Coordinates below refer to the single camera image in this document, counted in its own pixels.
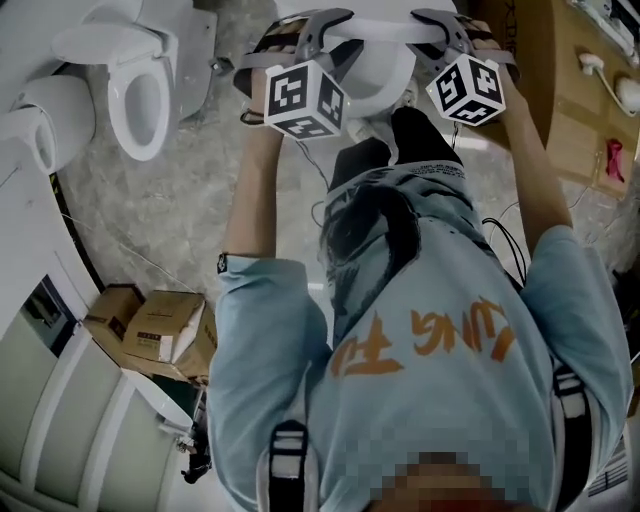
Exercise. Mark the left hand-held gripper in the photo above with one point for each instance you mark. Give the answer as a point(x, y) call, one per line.
point(300, 100)

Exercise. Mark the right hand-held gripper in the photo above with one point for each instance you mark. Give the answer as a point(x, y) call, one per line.
point(470, 90)

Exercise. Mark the person's left forearm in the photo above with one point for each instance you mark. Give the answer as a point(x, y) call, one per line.
point(255, 190)

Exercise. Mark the person's right forearm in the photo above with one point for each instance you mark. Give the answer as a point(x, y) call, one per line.
point(540, 165)

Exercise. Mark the white toilet with seat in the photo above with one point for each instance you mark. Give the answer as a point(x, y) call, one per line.
point(170, 30)

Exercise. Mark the white round-back toilet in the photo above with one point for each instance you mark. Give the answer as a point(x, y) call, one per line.
point(55, 120)

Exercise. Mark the open cardboard box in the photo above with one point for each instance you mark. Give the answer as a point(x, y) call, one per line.
point(165, 335)

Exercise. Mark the person's right hand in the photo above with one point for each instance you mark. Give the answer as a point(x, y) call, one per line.
point(482, 35)

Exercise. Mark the person's left hand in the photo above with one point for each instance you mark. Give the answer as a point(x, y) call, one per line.
point(280, 45)

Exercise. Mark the white sneaker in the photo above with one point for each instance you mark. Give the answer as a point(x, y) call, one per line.
point(367, 131)
point(407, 95)

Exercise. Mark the small metal valve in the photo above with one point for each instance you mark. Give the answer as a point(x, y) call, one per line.
point(222, 65)

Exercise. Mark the large printed cardboard box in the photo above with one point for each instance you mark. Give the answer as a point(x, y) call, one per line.
point(575, 125)

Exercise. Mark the clear bag of parts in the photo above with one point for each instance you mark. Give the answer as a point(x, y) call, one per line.
point(605, 20)

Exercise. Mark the white oval object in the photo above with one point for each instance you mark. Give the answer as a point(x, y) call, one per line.
point(629, 95)

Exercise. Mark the pink cloth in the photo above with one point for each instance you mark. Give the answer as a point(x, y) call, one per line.
point(615, 160)

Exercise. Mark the light blue shirt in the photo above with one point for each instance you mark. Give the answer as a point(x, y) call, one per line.
point(425, 375)

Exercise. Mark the small cardboard box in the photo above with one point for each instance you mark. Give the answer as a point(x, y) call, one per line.
point(112, 315)

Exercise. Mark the white oval basin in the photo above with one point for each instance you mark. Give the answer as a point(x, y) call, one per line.
point(165, 405)

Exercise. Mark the dark wall panel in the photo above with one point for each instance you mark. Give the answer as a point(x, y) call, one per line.
point(47, 312)

